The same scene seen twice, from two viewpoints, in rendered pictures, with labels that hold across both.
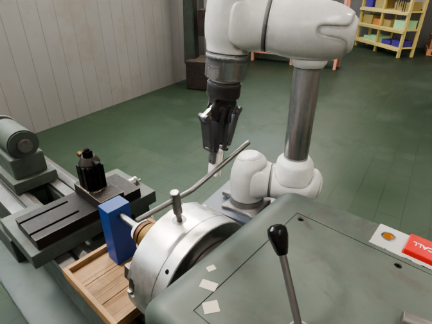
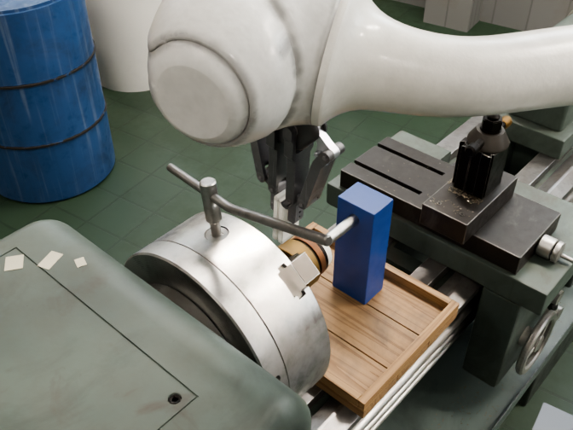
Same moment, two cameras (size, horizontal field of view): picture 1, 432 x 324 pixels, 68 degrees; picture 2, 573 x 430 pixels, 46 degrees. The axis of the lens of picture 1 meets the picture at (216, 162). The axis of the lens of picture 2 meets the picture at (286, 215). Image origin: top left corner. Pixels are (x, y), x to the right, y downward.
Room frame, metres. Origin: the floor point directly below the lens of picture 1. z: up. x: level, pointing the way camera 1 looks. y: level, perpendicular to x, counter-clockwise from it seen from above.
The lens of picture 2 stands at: (0.69, -0.62, 1.85)
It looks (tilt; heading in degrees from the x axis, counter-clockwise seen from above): 40 degrees down; 90
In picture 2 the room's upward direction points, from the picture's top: straight up
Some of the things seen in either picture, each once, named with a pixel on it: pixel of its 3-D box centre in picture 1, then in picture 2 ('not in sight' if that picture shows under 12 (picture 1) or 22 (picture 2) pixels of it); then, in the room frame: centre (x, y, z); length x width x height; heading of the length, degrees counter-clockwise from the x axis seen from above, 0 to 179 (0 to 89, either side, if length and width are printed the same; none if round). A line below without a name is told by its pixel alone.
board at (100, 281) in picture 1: (135, 265); (334, 307); (0.79, 0.27, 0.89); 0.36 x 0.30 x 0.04; 138
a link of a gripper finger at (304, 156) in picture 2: (223, 126); (298, 161); (0.71, -0.02, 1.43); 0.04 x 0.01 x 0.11; 47
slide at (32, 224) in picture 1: (82, 206); (445, 198); (1.03, 0.53, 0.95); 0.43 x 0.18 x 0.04; 138
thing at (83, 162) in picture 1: (89, 159); (489, 136); (1.08, 0.49, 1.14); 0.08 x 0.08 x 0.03
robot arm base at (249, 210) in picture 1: (243, 197); not in sight; (1.26, -0.13, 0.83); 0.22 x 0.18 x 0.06; 57
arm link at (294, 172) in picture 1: (305, 119); not in sight; (1.19, -0.35, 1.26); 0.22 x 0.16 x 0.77; 74
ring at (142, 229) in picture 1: (152, 238); (293, 266); (0.71, 0.18, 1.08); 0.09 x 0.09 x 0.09; 48
